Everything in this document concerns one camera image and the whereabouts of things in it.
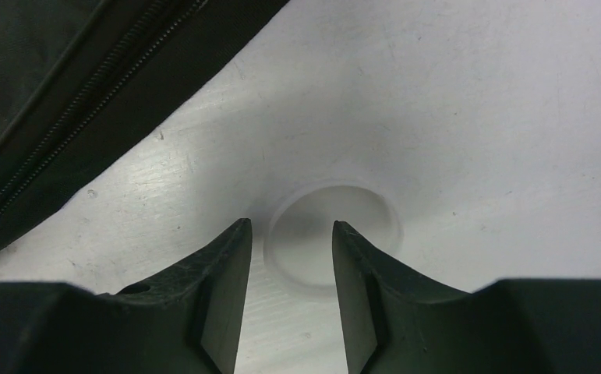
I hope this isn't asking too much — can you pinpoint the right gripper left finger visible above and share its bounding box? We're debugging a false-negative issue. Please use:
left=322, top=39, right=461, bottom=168
left=0, top=219, right=253, bottom=373

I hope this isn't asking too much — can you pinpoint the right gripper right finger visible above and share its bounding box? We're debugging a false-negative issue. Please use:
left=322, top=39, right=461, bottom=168
left=332, top=221, right=601, bottom=373

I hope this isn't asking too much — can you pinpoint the translucent tube lid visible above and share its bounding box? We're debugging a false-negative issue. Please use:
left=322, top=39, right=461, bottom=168
left=262, top=179, right=404, bottom=302

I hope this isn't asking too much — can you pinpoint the black racket bag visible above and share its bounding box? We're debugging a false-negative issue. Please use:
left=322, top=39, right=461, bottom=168
left=0, top=1, right=284, bottom=250

